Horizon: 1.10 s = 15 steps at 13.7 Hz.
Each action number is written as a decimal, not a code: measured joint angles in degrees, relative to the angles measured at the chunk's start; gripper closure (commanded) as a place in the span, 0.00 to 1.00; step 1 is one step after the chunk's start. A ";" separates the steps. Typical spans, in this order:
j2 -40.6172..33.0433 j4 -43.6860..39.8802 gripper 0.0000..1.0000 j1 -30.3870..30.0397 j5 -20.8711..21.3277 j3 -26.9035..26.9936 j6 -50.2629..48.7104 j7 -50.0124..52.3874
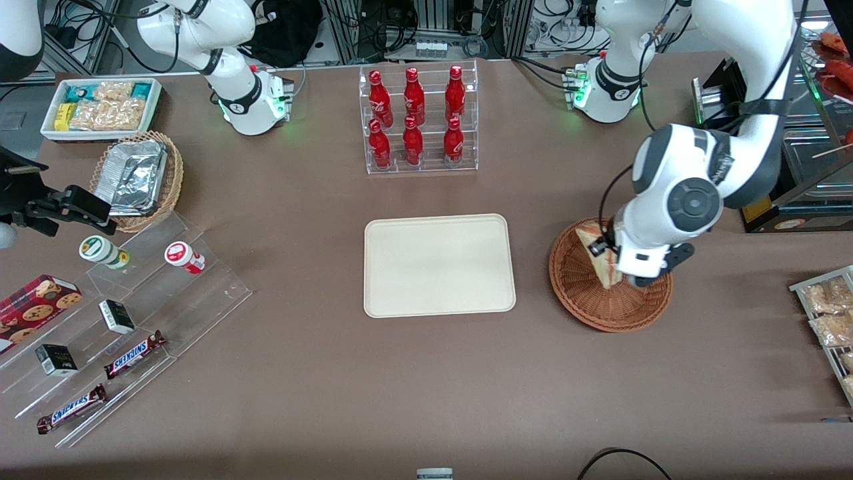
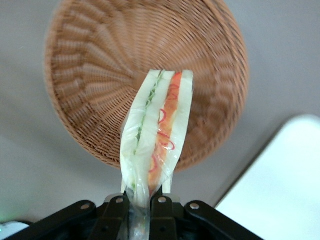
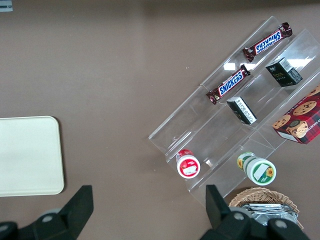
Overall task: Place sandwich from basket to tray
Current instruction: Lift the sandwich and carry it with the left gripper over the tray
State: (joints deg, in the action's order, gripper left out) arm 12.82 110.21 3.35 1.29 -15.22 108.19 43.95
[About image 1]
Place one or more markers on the teal snack packet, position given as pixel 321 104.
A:
pixel 141 90
pixel 80 93

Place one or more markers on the yellow snack packet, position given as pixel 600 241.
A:
pixel 64 116

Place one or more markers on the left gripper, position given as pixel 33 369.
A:
pixel 608 238

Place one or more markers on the light wicker basket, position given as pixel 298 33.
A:
pixel 174 173

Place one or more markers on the brown wicker basket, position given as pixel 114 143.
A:
pixel 600 306

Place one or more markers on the white rectangular snack bin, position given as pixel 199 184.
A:
pixel 50 130

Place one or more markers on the Snickers chocolate bar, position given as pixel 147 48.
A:
pixel 134 354
pixel 72 408

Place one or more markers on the clear acrylic bottle rack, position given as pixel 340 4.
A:
pixel 400 163

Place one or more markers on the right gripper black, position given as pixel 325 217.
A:
pixel 18 188

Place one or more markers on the aluminium foil tray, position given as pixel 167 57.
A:
pixel 130 176

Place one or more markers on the green sunflower small bottle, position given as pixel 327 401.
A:
pixel 100 250

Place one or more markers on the clear fried snack bag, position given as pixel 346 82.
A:
pixel 830 296
pixel 833 330

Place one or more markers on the clear rice cracker bag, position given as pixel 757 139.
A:
pixel 106 114
pixel 113 90

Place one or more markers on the black metal box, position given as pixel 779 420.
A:
pixel 716 93

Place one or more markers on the clear acrylic tiered shelf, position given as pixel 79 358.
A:
pixel 206 293
pixel 26 393

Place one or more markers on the red sausage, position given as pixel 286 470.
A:
pixel 836 43
pixel 838 76

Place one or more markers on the red chocolate chip cookie box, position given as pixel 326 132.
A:
pixel 33 310

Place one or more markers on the cream plastic tray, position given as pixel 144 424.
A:
pixel 440 266

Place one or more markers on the small black carton box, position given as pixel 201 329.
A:
pixel 116 316
pixel 56 360

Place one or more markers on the glass food display case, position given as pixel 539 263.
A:
pixel 813 186

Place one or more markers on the grey white label strip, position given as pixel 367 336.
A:
pixel 434 474

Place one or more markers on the triangular sandwich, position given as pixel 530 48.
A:
pixel 603 266

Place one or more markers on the red capped small bottle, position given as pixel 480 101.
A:
pixel 183 256

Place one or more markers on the black bag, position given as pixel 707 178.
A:
pixel 286 30

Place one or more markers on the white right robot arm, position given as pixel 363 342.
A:
pixel 240 80

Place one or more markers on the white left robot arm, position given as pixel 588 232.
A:
pixel 753 80

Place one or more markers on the red cola bottle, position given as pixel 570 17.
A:
pixel 378 146
pixel 378 96
pixel 412 143
pixel 414 96
pixel 453 143
pixel 455 93

